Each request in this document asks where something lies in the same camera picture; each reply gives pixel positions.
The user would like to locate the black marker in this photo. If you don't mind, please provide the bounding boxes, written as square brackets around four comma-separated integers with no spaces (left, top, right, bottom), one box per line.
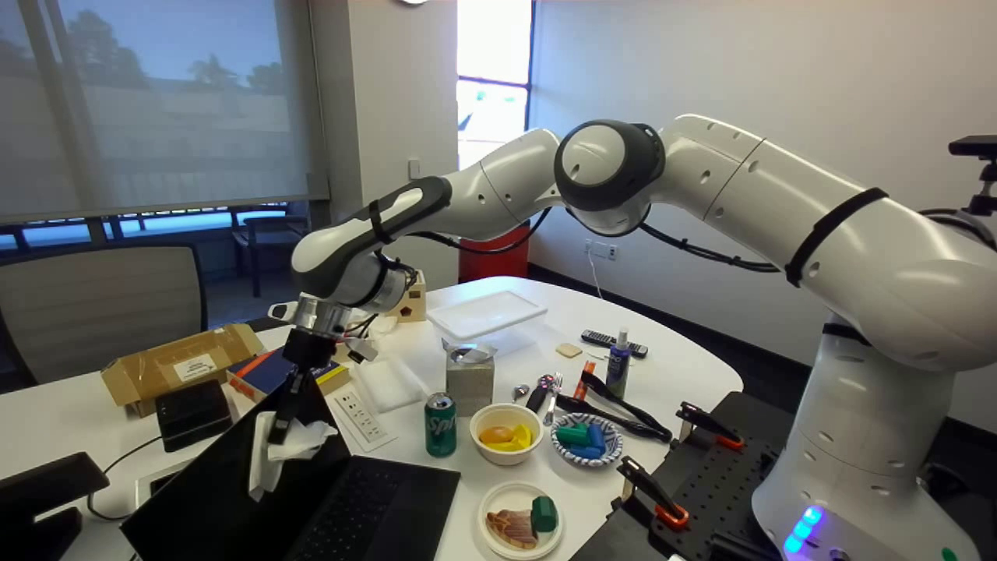
[525,374,556,413]

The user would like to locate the black clamp orange tip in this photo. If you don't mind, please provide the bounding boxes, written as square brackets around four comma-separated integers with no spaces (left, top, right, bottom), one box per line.
[617,455,690,532]
[677,401,744,452]

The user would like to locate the green soda can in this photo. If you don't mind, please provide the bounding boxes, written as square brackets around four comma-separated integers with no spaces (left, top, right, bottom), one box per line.
[423,392,457,459]

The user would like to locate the red bin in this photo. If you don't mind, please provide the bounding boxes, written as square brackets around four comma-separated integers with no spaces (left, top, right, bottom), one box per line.
[457,227,529,281]

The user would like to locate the small beige sponge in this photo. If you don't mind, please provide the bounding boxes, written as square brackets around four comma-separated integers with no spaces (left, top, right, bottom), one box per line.
[553,343,582,358]

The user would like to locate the blue patterned plate with toys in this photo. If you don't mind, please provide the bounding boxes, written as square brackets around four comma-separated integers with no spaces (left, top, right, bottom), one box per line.
[552,416,622,467]

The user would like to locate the black mounting plate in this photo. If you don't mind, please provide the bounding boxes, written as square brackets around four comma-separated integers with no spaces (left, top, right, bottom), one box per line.
[569,392,792,561]

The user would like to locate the black small box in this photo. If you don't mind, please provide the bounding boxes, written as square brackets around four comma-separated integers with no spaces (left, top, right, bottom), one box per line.
[154,381,229,452]

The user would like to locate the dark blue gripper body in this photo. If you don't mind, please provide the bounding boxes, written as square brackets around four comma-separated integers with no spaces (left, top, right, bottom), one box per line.
[269,294,376,374]

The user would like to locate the cardboard box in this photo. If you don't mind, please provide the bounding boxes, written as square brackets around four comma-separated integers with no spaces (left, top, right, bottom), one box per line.
[100,325,263,418]

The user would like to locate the white remote control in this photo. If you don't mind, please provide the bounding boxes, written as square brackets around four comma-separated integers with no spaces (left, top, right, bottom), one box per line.
[332,387,392,452]

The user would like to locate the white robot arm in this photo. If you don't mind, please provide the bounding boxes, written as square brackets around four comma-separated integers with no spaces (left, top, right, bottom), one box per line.
[284,111,997,561]

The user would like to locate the white bowl with yellow food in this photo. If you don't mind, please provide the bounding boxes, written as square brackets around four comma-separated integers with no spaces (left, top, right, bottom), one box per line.
[466,401,541,467]

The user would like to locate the grey Dell laptop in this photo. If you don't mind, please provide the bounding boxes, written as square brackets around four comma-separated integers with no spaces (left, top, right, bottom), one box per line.
[120,381,457,561]

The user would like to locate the grey office chair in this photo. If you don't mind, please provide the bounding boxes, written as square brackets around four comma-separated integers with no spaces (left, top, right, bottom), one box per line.
[0,243,206,383]

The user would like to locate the clear plastic tray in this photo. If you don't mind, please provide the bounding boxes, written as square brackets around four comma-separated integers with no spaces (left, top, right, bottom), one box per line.
[430,291,546,341]

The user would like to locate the black device on table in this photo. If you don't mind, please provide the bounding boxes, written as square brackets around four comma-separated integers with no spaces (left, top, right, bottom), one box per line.
[0,452,106,561]

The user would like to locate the black tongs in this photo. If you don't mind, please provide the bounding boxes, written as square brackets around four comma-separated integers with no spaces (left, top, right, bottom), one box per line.
[553,376,672,442]

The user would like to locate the wooden shape sorter box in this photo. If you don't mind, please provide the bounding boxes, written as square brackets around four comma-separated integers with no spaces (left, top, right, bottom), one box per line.
[399,273,427,322]

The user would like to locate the clear plastic bag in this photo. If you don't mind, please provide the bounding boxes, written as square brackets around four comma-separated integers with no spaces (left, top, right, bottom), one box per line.
[362,356,427,413]

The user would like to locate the blue yellow book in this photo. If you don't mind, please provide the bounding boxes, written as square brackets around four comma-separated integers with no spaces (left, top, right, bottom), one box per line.
[227,352,350,401]

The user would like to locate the black remote control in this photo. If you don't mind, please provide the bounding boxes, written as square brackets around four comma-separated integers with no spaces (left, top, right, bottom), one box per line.
[580,332,647,358]

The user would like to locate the white plate with food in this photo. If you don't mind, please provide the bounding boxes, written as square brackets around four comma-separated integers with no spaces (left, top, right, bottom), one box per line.
[474,479,566,561]

